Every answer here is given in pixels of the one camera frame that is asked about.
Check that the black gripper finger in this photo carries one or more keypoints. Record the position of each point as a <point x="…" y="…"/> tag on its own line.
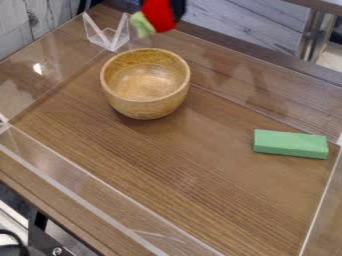
<point x="179" y="8"/>

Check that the red plush strawberry fruit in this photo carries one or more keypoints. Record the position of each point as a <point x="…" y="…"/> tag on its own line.
<point x="153" y="18"/>

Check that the wooden bowl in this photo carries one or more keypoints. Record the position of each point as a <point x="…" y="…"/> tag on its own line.
<point x="145" y="82"/>

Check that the metal table leg background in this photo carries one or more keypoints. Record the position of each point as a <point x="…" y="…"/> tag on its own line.
<point x="315" y="36"/>

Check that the green rectangular block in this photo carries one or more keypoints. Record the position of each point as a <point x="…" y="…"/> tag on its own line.
<point x="290" y="144"/>

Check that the clear acrylic front barrier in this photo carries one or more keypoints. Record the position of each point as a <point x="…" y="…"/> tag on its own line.
<point x="111" y="222"/>

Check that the clear acrylic corner bracket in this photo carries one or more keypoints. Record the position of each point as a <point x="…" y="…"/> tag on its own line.
<point x="109" y="39"/>

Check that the black table leg bracket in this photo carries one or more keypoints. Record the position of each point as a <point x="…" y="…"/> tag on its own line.
<point x="40" y="240"/>

